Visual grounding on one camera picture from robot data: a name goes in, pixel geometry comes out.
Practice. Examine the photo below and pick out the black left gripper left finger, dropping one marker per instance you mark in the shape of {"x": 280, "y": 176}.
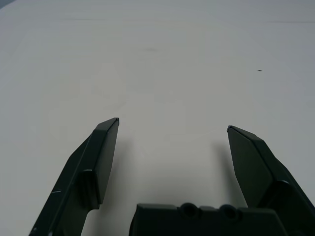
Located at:
{"x": 83, "y": 172}

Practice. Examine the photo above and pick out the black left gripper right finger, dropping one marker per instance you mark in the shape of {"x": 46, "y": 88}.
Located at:
{"x": 261, "y": 172}

